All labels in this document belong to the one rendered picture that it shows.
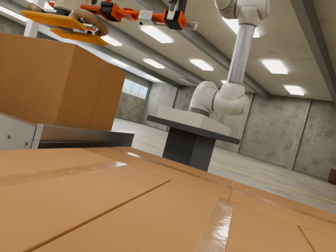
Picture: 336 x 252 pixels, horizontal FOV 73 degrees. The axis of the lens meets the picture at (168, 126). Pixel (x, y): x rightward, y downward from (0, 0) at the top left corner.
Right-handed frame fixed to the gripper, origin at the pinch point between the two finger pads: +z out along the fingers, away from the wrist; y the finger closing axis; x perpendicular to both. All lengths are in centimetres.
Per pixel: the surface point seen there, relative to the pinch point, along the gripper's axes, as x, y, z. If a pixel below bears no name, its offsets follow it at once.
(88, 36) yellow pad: -49, -3, 13
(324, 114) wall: 383, -1260, -212
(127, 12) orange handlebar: -22.8, 3.8, 0.9
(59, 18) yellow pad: -50, 16, 13
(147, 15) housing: -11.8, 3.7, 1.4
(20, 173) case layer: 2, 60, 66
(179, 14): 4.1, 4.6, 0.1
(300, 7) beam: 78, -392, -243
